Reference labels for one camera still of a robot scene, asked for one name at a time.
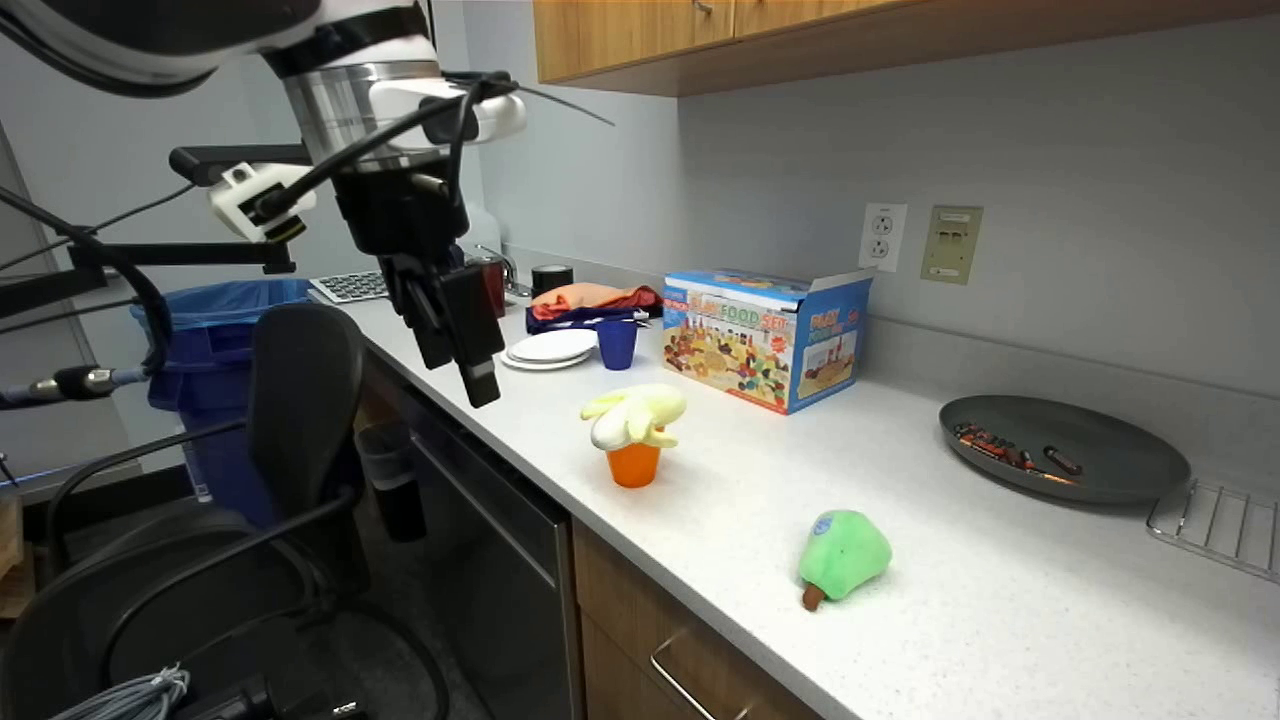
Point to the black dishwasher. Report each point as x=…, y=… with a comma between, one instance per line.
x=504, y=573

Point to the dark grey round plate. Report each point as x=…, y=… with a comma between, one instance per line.
x=1107, y=452

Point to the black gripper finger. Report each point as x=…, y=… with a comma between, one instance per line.
x=475, y=334
x=427, y=326

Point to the grey keyboard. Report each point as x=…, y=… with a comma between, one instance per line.
x=348, y=286

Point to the white wall outlet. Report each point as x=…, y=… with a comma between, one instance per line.
x=883, y=237

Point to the red food bits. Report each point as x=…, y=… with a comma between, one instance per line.
x=1015, y=452

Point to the black office chair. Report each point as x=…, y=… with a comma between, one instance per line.
x=302, y=400

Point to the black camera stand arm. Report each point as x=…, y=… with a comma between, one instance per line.
x=161, y=253

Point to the blue cup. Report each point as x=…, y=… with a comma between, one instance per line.
x=617, y=344

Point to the white plate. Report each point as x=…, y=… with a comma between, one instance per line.
x=550, y=348

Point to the wooden upper cabinet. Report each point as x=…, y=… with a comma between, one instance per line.
x=802, y=34

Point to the black camera on stand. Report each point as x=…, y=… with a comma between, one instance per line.
x=203, y=162

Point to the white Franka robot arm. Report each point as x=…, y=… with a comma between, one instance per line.
x=363, y=82

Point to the red food package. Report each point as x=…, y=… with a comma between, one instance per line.
x=587, y=303

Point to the yellow banana plushie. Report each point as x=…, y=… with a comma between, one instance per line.
x=634, y=408

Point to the grey cloth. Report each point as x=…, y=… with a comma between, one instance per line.
x=132, y=696

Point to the blue trash bin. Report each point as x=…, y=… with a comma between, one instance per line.
x=204, y=344

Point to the orange plastic cup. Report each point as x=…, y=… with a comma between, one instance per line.
x=634, y=467

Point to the green plushie with brown stem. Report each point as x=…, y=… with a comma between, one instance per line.
x=842, y=555

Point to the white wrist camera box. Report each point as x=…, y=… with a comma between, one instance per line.
x=261, y=202

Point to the beige wall switch plate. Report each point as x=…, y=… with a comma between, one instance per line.
x=950, y=242

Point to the black cup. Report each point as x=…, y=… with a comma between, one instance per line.
x=553, y=276

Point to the colourful toy box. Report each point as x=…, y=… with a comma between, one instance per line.
x=747, y=340

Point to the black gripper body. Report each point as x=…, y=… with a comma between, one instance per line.
x=401, y=212

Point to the wooden cabinet drawer front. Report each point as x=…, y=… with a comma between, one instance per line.
x=625, y=615

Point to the red mug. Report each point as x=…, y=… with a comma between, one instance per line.
x=499, y=286

